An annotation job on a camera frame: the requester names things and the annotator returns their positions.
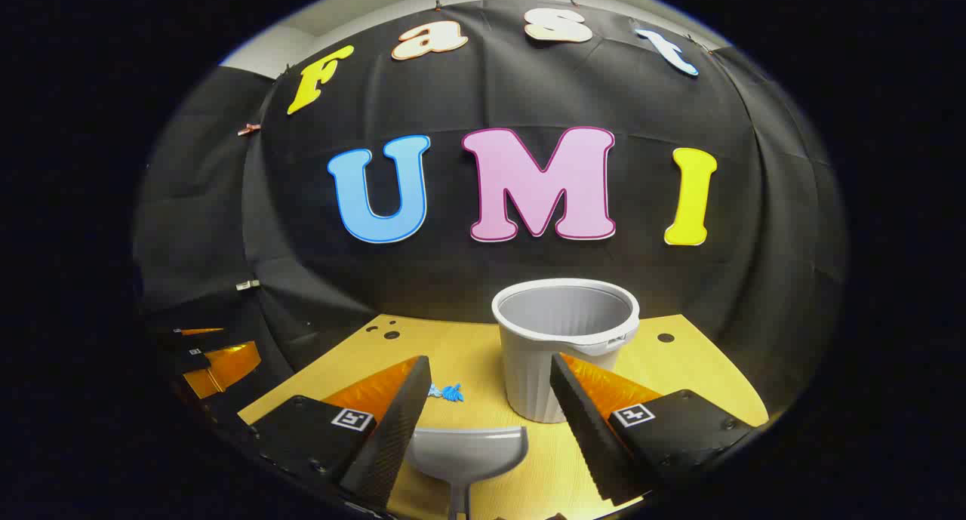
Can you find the copper metal clip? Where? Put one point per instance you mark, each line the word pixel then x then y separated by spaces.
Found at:
pixel 248 129

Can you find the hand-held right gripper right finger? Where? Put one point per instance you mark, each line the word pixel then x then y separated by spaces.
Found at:
pixel 585 422

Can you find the light blue paper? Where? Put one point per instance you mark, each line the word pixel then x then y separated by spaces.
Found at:
pixel 434 391

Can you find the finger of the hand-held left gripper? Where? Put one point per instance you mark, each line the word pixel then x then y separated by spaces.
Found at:
pixel 226 365
pixel 198 331

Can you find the white ribbed garbage bin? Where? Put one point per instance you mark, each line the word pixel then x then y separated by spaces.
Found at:
pixel 539 369

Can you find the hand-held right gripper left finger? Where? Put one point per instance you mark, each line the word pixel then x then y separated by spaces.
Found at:
pixel 396 429

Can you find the silver metal clip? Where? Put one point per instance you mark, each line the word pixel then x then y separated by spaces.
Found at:
pixel 247 284

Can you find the wooden desktop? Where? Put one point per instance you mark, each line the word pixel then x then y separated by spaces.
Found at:
pixel 468 354

